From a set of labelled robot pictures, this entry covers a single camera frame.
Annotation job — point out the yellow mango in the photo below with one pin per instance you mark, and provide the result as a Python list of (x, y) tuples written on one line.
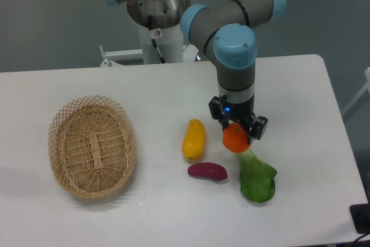
[(194, 140)]

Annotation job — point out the black device at table edge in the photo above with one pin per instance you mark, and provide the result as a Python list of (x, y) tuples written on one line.
[(360, 217)]

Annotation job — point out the purple sweet potato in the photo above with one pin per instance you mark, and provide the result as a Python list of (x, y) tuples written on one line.
[(208, 170)]

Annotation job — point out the white metal base frame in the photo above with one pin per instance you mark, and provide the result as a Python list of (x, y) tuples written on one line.
[(135, 57)]

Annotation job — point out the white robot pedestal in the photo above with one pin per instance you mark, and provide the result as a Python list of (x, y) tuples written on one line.
[(158, 23)]

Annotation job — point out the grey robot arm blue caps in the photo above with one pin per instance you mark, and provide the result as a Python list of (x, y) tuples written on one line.
[(224, 36)]

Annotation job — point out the green leafy vegetable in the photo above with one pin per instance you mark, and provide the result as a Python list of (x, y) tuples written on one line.
[(257, 178)]

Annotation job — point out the woven wicker basket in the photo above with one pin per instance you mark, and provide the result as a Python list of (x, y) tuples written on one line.
[(92, 147)]

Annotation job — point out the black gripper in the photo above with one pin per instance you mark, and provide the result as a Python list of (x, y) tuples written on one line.
[(242, 113)]

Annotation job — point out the orange fruit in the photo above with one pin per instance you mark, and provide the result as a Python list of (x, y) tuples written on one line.
[(235, 138)]

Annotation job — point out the white frame at right edge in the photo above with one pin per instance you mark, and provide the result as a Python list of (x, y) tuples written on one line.
[(358, 100)]

